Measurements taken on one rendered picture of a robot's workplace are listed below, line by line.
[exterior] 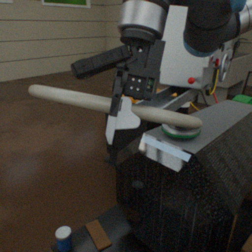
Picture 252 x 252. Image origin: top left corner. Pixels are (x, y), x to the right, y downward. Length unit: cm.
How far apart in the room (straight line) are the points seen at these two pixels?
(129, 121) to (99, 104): 7
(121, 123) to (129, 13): 19
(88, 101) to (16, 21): 689
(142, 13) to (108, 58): 10
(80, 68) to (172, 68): 79
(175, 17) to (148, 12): 73
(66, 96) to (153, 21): 21
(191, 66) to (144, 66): 72
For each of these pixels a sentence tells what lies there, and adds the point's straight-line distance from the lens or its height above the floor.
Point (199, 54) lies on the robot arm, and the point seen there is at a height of 134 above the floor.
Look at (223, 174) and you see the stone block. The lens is 131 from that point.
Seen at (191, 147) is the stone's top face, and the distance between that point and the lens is 125.
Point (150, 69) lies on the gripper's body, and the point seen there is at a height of 133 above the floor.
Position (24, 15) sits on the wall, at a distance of 742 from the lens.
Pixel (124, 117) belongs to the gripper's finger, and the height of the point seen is 126.
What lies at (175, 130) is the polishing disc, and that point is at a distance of 129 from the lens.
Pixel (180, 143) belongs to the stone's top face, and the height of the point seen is 83.
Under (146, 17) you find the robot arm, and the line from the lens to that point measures 45.
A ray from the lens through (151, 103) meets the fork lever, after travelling 104.
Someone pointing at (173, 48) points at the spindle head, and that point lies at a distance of 118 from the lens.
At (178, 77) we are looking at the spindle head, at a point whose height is 117.
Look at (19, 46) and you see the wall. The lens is 731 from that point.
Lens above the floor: 141
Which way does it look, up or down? 24 degrees down
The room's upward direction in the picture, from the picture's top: straight up
